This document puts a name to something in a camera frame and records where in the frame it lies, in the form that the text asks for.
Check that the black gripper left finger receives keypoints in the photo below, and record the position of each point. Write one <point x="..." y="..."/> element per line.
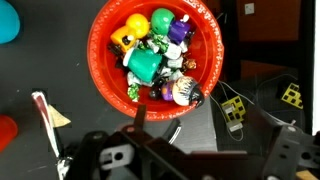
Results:
<point x="133" y="156"/>

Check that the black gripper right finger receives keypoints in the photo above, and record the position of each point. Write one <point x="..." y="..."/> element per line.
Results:
<point x="293" y="156"/>

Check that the green cup-shaped toy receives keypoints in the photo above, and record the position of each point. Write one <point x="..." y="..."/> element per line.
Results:
<point x="145" y="65"/>

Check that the red plastic bowl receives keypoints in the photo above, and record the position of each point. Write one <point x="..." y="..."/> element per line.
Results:
<point x="103" y="66"/>

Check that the red plastic cup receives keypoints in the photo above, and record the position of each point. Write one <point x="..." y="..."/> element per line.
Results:
<point x="6" y="133"/>

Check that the yellow toy figure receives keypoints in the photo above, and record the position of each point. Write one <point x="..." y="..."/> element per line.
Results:
<point x="136" y="25"/>

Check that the green purple toy figure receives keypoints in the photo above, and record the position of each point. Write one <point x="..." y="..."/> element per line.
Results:
<point x="161" y="21"/>

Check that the blue plastic cup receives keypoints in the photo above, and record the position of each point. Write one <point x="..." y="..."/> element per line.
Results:
<point x="8" y="21"/>

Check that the yellow black grid object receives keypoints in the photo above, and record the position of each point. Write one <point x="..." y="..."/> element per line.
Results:
<point x="292" y="96"/>
<point x="233" y="108"/>

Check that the white green wrapped candy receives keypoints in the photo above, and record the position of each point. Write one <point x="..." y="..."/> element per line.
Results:
<point x="134" y="90"/>

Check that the beige triangular scrap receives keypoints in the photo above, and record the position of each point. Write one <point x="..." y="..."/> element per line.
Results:
<point x="59" y="117"/>

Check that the white side table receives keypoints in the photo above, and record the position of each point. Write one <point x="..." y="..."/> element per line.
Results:
<point x="316" y="66"/>

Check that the gold brown candy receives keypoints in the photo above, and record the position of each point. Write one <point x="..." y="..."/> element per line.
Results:
<point x="189" y="64"/>

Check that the green foil candy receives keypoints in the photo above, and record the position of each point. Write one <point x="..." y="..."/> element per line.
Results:
<point x="160" y="41"/>

